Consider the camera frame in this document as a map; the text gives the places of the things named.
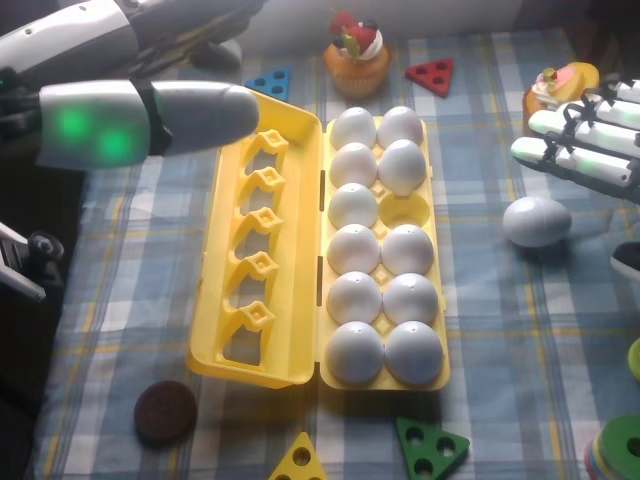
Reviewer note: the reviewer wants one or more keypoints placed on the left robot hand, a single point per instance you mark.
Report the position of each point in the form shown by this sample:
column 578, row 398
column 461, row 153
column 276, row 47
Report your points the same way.
column 22, row 285

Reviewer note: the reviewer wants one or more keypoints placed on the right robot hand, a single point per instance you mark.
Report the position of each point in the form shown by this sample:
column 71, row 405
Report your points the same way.
column 590, row 130

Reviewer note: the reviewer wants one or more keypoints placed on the yellow plastic object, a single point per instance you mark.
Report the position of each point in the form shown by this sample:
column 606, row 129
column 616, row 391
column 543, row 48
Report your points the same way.
column 300, row 200

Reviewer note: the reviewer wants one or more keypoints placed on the toy cupcake with yellow topping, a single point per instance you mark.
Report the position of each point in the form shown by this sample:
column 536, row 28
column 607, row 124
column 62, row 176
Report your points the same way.
column 555, row 87

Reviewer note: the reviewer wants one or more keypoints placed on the red triangle block with holes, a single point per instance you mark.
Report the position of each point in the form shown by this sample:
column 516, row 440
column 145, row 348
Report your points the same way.
column 434, row 75

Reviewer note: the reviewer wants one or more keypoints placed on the dark chocolate sandwich cookie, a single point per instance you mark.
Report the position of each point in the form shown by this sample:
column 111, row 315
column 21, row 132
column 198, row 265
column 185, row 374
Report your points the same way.
column 165, row 411

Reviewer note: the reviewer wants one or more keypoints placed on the blue plaid tablecloth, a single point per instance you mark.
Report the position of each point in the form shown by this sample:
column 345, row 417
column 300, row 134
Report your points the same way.
column 500, row 325

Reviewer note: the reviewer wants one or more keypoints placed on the blue triangle block with holes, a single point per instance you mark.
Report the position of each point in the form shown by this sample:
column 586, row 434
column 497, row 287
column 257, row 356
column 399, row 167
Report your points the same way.
column 272, row 82

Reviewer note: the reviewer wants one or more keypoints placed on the yellow triangle block with holes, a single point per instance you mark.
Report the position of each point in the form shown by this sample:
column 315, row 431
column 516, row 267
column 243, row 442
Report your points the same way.
column 300, row 462

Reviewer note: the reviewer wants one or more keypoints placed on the green triangle block with holes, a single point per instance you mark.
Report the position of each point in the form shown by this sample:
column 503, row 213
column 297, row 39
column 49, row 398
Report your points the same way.
column 430, row 450

